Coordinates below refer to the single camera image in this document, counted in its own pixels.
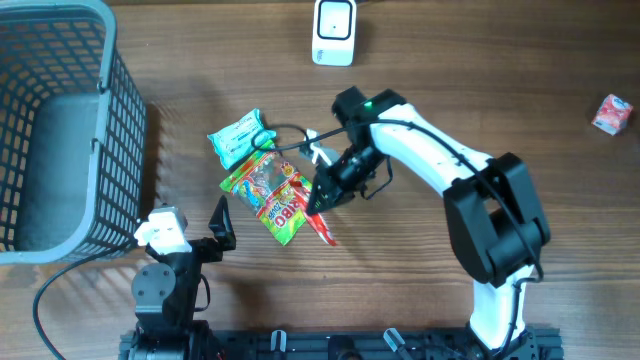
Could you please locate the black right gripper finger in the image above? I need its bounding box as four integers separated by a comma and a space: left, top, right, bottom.
312, 190, 355, 214
306, 174, 331, 216

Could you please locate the red Nescafe stick sachet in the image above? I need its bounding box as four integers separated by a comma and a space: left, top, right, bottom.
290, 181, 337, 246

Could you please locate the Haribo gummy bag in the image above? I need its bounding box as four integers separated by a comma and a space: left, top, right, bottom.
220, 151, 311, 246

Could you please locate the teal tissue pack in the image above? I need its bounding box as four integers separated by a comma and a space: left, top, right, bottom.
207, 108, 276, 170

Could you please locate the red small candy packet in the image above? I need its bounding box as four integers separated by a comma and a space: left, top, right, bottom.
591, 94, 633, 136

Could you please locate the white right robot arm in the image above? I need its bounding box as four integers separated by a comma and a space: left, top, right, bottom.
301, 87, 551, 359

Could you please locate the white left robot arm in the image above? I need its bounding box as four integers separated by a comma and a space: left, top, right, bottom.
118, 196, 236, 360

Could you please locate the white barcode scanner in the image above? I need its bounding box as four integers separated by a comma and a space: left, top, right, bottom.
312, 0, 357, 67

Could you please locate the grey plastic shopping basket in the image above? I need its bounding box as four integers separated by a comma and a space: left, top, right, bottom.
1, 0, 148, 265

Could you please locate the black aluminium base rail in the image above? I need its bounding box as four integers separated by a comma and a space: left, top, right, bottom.
118, 327, 565, 360

